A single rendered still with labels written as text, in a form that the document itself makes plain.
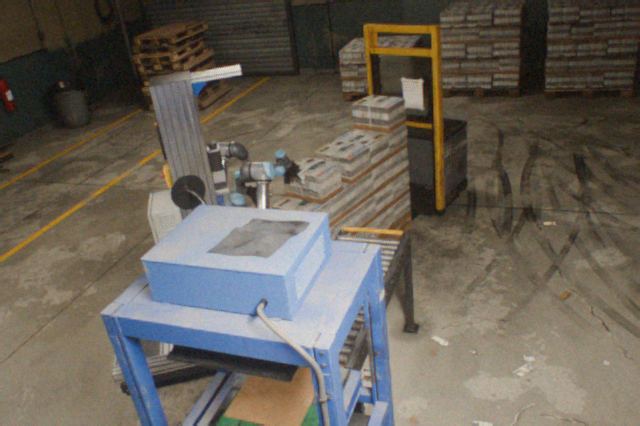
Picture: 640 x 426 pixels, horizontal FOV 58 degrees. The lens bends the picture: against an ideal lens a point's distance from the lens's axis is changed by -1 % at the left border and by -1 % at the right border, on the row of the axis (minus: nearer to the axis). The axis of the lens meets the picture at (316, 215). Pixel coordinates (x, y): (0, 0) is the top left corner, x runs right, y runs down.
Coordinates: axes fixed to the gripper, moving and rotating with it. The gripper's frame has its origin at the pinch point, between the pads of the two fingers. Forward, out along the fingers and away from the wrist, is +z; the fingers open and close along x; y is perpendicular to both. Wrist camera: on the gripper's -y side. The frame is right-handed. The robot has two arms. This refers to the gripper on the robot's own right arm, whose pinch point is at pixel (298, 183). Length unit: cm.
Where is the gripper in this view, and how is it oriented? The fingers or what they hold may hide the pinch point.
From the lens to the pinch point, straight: 446.6
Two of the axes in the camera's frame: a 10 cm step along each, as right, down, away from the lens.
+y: 4.8, -8.1, 3.4
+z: 4.1, 5.5, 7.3
